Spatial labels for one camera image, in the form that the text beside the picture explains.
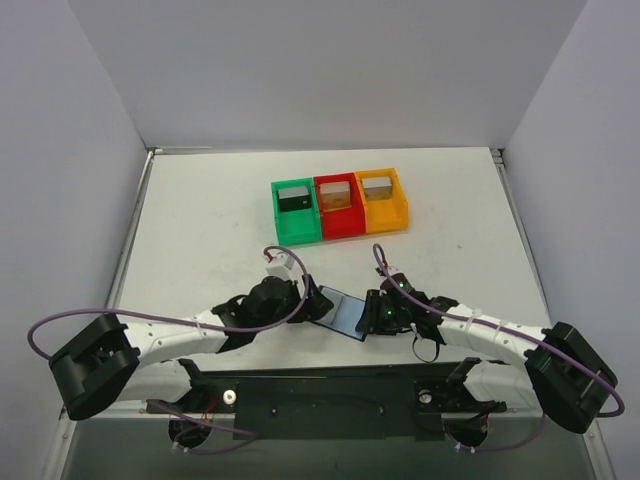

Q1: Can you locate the black leather card holder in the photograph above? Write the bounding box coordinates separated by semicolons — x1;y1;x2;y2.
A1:
314;286;366;342

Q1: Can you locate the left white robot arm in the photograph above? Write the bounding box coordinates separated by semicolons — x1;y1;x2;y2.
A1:
48;274;334;421

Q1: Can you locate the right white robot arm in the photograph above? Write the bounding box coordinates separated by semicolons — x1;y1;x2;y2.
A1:
356;273;618;434

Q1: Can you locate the black card stack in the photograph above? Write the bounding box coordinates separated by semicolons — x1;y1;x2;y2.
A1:
276;186;312;213

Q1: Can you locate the brown card stack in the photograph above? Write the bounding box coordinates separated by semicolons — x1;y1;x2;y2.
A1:
319;181;351;212

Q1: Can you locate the green plastic bin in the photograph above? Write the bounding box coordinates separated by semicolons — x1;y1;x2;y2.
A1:
271;177;322;246

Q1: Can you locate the red plastic bin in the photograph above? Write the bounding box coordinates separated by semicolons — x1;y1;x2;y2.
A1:
313;172;366;241

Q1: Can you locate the orange plastic bin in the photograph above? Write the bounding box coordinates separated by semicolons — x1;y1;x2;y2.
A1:
355;168;409;234

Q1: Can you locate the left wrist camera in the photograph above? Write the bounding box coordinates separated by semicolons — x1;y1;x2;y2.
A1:
266;252;295;281

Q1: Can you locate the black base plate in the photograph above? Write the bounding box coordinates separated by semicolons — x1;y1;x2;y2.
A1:
169;360;506;441

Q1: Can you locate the aluminium frame rail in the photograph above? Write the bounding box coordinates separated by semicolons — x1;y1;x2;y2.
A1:
57;147;156;421

